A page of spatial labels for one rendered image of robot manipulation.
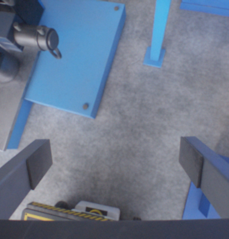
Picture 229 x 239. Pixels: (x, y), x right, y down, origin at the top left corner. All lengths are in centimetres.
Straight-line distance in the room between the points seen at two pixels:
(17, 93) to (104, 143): 69
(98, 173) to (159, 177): 40
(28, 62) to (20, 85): 17
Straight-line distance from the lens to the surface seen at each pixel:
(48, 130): 134
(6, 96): 140
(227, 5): 154
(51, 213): 100
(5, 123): 136
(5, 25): 101
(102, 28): 134
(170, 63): 132
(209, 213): 113
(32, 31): 94
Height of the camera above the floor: 116
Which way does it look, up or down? 78 degrees down
